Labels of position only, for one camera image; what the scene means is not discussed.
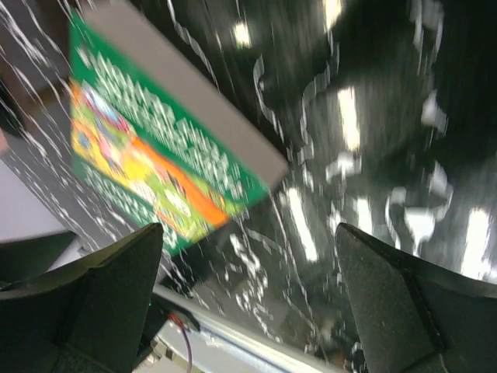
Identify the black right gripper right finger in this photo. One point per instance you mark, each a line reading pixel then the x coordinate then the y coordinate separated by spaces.
pixel 412 315

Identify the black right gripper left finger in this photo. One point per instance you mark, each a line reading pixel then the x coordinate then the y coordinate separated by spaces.
pixel 86 316

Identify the green bottom book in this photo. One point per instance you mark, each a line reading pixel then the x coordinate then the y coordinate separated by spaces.
pixel 151 133

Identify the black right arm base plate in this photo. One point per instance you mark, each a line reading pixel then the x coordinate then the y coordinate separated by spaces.
pixel 161 310

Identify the aluminium mounting rail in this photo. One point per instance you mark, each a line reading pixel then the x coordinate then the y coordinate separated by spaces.
pixel 244 344

